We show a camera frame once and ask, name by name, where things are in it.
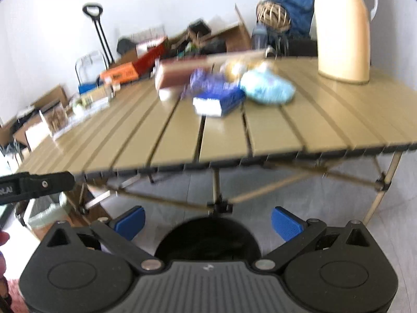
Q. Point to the black suitcase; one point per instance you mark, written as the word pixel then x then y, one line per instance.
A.
pixel 303 47

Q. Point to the green and white packet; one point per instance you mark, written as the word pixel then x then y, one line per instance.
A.
pixel 81 106

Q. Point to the white and yellow plush hamster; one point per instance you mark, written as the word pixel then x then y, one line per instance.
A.
pixel 233 70

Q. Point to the orange and red carton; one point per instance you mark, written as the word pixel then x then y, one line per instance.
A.
pixel 120 73

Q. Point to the blue jacket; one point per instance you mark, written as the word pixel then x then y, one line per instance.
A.
pixel 299 13

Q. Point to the wicker basket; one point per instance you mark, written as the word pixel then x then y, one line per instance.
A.
pixel 272 14

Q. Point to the black bag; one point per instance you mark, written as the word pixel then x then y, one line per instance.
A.
pixel 125 46

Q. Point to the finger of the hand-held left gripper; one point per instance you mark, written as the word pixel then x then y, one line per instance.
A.
pixel 49 184

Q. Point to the clear snack jar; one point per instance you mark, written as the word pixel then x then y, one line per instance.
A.
pixel 57 117

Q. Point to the person's left hand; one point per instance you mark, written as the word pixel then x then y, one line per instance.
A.
pixel 2 238

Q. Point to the large cardboard box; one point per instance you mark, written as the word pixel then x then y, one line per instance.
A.
pixel 75 202

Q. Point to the light blue fluffy cloth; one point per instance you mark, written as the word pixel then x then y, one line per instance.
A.
pixel 267 88

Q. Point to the white metal frame chair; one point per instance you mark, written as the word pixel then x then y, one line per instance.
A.
pixel 88 68

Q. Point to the purple crumpled ribbon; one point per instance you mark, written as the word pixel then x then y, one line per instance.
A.
pixel 208 81

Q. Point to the blue water bottle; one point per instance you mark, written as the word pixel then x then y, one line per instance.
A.
pixel 259 37

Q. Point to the blue and white box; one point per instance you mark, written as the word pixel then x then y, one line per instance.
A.
pixel 218 102

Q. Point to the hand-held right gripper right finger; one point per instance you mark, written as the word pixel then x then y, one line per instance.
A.
pixel 286 223

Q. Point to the pale green plastic bag liner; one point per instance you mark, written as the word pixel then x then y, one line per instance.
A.
pixel 45 215

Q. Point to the small tan printed box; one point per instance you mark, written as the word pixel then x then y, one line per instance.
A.
pixel 94 97

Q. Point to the beige thermos jug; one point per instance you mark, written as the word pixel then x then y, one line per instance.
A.
pixel 343 29

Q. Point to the open cardboard box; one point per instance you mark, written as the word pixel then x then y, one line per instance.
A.
pixel 234 36

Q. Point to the black round trash bin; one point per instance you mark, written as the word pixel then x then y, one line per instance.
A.
pixel 208 241

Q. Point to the tan slatted folding table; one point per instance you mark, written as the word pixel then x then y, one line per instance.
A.
pixel 293 130

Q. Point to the pink and cream sponge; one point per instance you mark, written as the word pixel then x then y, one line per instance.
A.
pixel 182 75

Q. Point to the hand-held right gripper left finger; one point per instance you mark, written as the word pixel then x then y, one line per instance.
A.
pixel 132 223

